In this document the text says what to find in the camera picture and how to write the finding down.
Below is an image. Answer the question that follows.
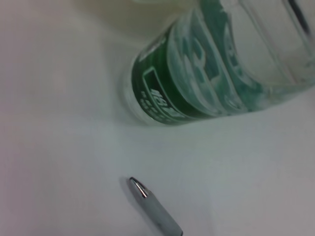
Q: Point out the clear water bottle green label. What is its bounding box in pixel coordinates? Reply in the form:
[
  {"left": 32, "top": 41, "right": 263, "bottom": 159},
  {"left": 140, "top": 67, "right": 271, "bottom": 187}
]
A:
[{"left": 120, "top": 0, "right": 315, "bottom": 126}]

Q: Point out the grey pen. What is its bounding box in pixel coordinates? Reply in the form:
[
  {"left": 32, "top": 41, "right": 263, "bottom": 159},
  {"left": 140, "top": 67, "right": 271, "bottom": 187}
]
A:
[{"left": 127, "top": 176, "right": 185, "bottom": 236}]

